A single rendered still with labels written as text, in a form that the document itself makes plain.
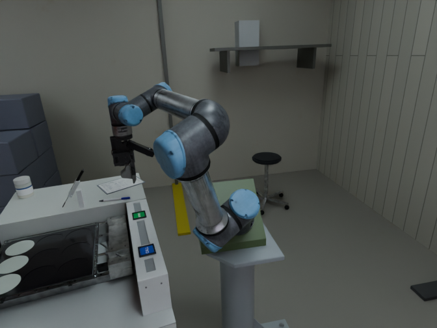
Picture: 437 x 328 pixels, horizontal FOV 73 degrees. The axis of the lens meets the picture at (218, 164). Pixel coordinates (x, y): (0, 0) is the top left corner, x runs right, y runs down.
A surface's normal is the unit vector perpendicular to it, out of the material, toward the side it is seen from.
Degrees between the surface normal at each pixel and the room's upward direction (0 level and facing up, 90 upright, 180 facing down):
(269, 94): 90
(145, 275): 0
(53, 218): 90
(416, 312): 0
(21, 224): 90
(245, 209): 41
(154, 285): 90
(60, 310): 0
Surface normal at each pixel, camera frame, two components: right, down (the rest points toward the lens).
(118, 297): -0.04, -0.94
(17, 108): 0.18, 0.34
